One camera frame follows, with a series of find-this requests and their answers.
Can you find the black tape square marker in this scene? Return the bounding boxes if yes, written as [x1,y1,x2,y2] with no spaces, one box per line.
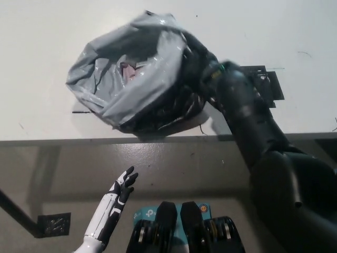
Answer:
[239,65,285,109]

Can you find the pink crumpled cloth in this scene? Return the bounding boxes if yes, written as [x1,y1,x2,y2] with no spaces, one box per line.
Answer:
[120,60,144,80]

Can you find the grey and black plastic bag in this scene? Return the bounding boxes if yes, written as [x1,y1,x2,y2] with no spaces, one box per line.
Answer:
[65,10,211,138]

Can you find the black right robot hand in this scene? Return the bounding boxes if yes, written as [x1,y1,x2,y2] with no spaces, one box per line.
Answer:
[180,33,225,105]

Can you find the black table leg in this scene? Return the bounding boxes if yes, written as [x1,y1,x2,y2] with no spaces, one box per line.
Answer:
[0,188,44,238]

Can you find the black tape floor patch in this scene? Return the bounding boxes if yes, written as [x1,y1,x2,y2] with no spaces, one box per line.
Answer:
[37,212,72,237]

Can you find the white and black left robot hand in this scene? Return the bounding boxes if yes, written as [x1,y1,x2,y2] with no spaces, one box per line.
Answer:
[107,166,140,211]

